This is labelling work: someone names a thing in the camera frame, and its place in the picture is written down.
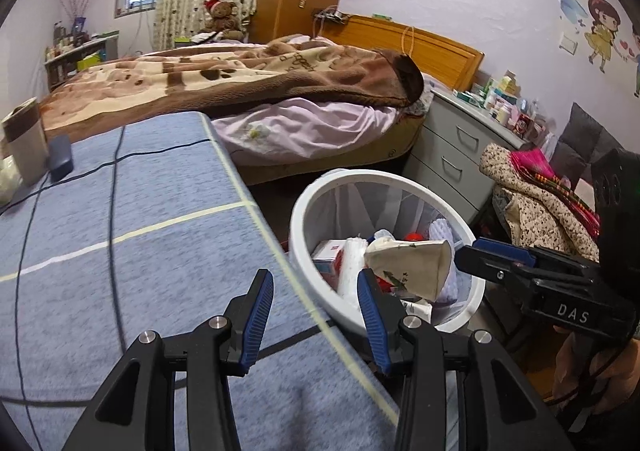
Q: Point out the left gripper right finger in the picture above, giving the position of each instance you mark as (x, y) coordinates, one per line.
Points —
(498, 409)

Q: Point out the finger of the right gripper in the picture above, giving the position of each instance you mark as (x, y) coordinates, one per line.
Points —
(525, 282)
(487, 253)

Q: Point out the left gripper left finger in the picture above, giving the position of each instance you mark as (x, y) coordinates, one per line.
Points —
(134, 407)

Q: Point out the lavender foam fruit net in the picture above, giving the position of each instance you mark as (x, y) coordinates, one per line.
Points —
(440, 230)

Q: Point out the beige paper bag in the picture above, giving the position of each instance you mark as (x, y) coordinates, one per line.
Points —
(417, 267)

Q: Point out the white towel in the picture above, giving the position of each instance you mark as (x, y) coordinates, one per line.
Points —
(352, 262)

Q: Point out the white printed packet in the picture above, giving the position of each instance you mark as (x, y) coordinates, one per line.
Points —
(421, 309)

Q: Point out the white mesh trash bin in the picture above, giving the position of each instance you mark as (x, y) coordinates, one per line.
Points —
(347, 203)

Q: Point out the floral clothes pile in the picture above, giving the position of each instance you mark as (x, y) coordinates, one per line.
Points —
(538, 209)

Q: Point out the grey drawer cabinet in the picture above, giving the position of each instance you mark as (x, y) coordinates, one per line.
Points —
(446, 157)

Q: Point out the blue plaid table cloth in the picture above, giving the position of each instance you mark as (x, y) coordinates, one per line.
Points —
(154, 230)

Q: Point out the pink red box in bin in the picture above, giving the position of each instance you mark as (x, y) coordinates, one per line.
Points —
(327, 258)

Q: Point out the orange wooden headboard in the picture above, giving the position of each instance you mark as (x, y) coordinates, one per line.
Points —
(451, 62)

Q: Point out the tissue pack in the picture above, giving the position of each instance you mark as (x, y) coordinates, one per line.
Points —
(10, 180)

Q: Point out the dark blue glasses case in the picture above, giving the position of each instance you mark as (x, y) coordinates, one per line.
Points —
(60, 160)

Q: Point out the brown white tumbler cup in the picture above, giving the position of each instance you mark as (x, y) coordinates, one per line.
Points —
(27, 141)

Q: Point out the brown patterned blanket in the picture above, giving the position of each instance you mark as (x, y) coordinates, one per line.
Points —
(223, 80)

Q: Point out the cluttered side shelf desk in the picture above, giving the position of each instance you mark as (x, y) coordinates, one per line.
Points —
(75, 50)

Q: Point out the teddy bear with red hat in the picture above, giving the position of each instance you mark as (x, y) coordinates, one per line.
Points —
(222, 20)

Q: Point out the girl cartoon wall sticker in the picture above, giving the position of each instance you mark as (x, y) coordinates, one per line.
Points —
(601, 37)

